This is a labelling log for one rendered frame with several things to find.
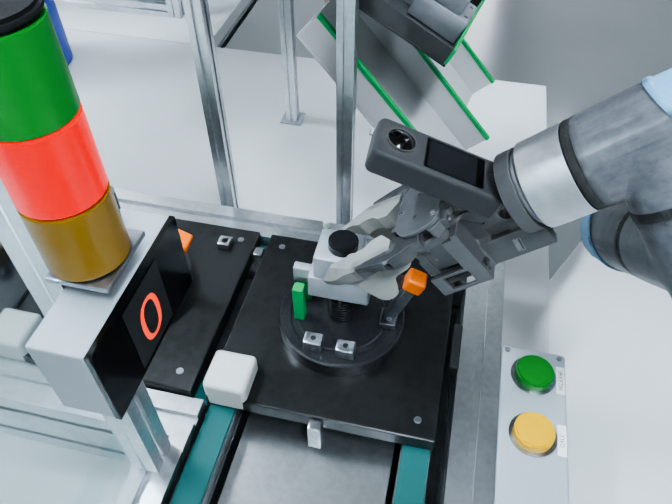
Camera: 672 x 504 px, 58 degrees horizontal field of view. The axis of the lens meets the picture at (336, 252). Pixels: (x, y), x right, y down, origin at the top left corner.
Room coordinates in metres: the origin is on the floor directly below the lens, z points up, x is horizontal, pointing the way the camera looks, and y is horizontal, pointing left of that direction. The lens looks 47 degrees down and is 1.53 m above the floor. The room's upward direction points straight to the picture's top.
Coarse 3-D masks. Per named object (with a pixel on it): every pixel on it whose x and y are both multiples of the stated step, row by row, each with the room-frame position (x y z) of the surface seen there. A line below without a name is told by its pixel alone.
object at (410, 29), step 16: (368, 0) 0.63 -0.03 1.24; (384, 0) 0.62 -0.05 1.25; (400, 0) 0.67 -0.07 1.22; (480, 0) 0.71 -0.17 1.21; (384, 16) 0.62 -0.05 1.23; (400, 16) 0.61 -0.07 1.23; (400, 32) 0.61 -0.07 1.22; (416, 32) 0.61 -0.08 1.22; (432, 32) 0.64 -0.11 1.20; (464, 32) 0.63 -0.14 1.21; (432, 48) 0.60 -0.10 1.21; (448, 48) 0.59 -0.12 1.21
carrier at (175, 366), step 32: (192, 224) 0.57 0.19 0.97; (192, 256) 0.51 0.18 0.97; (224, 256) 0.51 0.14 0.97; (192, 288) 0.46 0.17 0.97; (224, 288) 0.46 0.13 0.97; (192, 320) 0.41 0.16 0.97; (224, 320) 0.42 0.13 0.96; (160, 352) 0.37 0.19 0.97; (192, 352) 0.37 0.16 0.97; (160, 384) 0.33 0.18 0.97; (192, 384) 0.33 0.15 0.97
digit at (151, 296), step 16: (144, 288) 0.25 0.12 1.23; (160, 288) 0.26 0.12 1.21; (128, 304) 0.23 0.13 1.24; (144, 304) 0.24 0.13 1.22; (160, 304) 0.26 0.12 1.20; (128, 320) 0.23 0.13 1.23; (144, 320) 0.24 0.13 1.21; (160, 320) 0.25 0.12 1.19; (144, 336) 0.23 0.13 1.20; (160, 336) 0.25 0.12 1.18; (144, 352) 0.23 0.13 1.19
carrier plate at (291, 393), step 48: (288, 240) 0.54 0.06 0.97; (288, 288) 0.46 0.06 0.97; (432, 288) 0.46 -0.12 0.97; (240, 336) 0.39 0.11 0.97; (432, 336) 0.39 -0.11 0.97; (288, 384) 0.33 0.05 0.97; (336, 384) 0.33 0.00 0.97; (384, 384) 0.33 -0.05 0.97; (432, 384) 0.33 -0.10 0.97; (384, 432) 0.28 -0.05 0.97; (432, 432) 0.28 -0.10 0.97
